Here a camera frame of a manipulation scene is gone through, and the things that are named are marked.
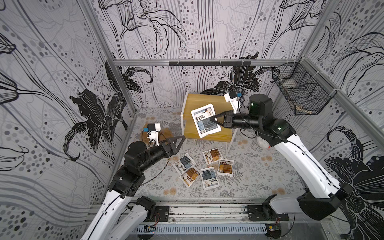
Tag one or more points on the brown coffee bag left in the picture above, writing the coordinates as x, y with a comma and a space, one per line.
190, 176

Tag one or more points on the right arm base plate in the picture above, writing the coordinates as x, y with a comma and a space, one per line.
264, 212

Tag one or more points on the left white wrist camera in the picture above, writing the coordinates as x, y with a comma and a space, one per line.
153, 131

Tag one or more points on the brown coffee bag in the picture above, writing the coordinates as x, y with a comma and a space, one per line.
212, 156
190, 176
225, 168

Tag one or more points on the grey cable duct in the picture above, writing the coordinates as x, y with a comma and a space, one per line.
186, 229

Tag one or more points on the brown teddy bear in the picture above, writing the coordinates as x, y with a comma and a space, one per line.
163, 135

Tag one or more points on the blue coffee bag one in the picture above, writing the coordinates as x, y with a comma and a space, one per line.
204, 125

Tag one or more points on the brown coffee bag right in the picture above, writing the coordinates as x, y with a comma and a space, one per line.
225, 168

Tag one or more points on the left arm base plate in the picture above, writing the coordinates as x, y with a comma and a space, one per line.
155, 213

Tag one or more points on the blue coffee bag two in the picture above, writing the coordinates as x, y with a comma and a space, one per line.
210, 179

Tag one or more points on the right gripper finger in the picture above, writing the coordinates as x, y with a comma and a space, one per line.
218, 123
220, 115

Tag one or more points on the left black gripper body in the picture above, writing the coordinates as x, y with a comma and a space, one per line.
169, 152

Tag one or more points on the black wire basket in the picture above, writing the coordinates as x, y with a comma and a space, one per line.
301, 86

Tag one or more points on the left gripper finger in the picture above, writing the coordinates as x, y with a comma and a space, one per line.
176, 140
176, 148

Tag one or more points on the blue coffee bag three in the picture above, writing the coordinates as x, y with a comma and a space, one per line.
184, 164

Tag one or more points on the wooden two-tier shelf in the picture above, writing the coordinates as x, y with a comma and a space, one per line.
195, 101

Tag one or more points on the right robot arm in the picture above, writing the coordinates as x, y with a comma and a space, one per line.
323, 194

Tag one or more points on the brown coffee bag top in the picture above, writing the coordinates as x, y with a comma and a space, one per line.
212, 156

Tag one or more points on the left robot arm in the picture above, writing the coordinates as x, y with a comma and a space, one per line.
120, 214

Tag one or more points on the black bar on frame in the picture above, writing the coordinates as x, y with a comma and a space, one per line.
206, 63

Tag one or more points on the orange white toy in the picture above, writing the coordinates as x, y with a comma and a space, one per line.
263, 143

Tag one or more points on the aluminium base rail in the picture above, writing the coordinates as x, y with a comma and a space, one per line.
215, 210

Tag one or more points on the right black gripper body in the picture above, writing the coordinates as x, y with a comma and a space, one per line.
227, 119

